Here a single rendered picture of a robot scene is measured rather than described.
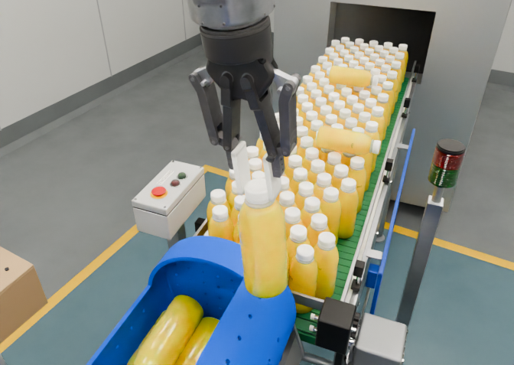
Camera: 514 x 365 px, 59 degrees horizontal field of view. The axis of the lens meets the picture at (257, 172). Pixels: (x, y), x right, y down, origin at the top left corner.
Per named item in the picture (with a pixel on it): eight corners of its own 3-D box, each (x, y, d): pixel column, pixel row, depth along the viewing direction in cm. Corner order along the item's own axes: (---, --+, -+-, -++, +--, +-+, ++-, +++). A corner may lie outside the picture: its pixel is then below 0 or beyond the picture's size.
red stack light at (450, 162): (431, 167, 106) (434, 152, 103) (433, 153, 110) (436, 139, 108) (460, 173, 104) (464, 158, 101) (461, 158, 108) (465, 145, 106)
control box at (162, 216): (136, 230, 119) (130, 199, 113) (175, 188, 134) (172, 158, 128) (170, 240, 116) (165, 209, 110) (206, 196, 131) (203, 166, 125)
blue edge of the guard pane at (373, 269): (340, 383, 143) (361, 270, 114) (382, 225, 204) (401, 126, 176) (356, 389, 141) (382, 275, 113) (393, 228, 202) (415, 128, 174)
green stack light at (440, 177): (426, 184, 108) (431, 167, 106) (428, 171, 113) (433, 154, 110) (455, 190, 106) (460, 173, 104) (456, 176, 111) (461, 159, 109)
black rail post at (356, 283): (350, 289, 116) (354, 266, 111) (352, 281, 118) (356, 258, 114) (359, 291, 115) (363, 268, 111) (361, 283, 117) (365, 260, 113)
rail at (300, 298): (180, 267, 115) (179, 259, 113) (181, 265, 116) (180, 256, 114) (336, 315, 103) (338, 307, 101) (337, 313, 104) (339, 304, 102)
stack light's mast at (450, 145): (421, 204, 112) (435, 148, 103) (424, 190, 117) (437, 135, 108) (448, 210, 110) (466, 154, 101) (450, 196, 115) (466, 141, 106)
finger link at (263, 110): (252, 63, 53) (262, 61, 52) (278, 145, 58) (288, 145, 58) (236, 78, 50) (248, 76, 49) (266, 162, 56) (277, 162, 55)
